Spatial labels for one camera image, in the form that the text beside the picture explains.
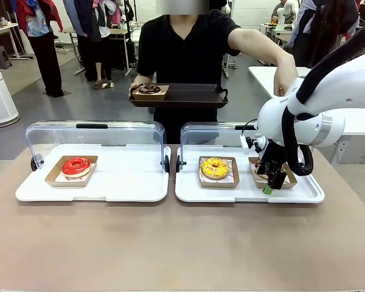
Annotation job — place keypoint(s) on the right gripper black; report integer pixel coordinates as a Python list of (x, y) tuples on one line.
[(275, 155)]

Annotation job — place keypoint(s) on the pink frosted donut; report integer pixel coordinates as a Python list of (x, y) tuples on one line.
[(259, 176)]

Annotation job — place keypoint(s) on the cardboard box of pink donut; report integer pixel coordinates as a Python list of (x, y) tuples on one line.
[(290, 179)]

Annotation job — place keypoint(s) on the dark brown serving tray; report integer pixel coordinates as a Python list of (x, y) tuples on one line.
[(191, 95)]

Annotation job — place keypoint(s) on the cardboard box of chocolate donut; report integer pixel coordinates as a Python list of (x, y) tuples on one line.
[(149, 96)]

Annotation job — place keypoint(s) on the chocolate nut donut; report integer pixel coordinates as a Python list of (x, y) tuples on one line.
[(149, 88)]

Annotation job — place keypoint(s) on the person's left forearm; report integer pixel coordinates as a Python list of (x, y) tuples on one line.
[(276, 51)]

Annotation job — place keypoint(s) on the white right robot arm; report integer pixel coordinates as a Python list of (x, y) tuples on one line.
[(337, 79)]

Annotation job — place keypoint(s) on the small white background robot arm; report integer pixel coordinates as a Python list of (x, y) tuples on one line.
[(283, 15)]

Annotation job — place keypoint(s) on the person's right forearm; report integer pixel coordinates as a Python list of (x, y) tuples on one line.
[(140, 78)]

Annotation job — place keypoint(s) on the cardboard box of yellow donut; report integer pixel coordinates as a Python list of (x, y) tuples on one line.
[(234, 173)]

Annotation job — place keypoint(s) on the printed paper under yellow donut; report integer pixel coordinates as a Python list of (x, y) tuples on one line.
[(219, 181)]

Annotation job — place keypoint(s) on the yellow sprinkled donut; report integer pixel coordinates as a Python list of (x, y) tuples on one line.
[(208, 171)]

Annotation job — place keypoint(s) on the person in black shirt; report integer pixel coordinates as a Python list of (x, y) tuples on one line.
[(185, 54)]

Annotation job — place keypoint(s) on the seated person in grey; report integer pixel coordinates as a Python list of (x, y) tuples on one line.
[(278, 10)]

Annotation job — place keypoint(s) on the printed paper under red donut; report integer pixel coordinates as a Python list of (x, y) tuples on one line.
[(79, 180)]

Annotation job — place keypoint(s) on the red glazed donut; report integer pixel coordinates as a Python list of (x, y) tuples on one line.
[(70, 168)]

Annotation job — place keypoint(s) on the cardboard box of red donut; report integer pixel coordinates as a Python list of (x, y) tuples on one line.
[(53, 179)]

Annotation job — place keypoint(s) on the person's left hand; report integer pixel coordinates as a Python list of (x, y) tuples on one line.
[(286, 80)]

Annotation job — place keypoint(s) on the person's right hand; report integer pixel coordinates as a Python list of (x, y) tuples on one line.
[(137, 85)]

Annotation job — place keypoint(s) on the white plastic display tray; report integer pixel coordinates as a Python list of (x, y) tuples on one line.
[(246, 193), (124, 182)]

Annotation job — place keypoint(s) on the clear plastic tray lid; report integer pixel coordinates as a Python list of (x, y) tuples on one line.
[(124, 134), (213, 135)]

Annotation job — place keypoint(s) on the white side table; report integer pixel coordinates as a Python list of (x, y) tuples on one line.
[(261, 76)]

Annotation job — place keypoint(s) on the black lid hinge knob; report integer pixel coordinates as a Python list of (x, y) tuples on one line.
[(166, 162), (36, 162)]

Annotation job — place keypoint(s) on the light background desk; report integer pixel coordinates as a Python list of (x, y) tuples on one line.
[(71, 32)]

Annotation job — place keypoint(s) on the grey plastic stool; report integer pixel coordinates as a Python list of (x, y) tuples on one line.
[(1, 56)]

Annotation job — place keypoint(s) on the wooden background work table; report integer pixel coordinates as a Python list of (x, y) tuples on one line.
[(3, 30)]

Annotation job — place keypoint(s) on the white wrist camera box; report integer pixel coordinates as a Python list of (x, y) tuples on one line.
[(244, 142)]

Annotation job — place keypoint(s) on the black clamp mount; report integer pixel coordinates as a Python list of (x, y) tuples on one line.
[(178, 162)]

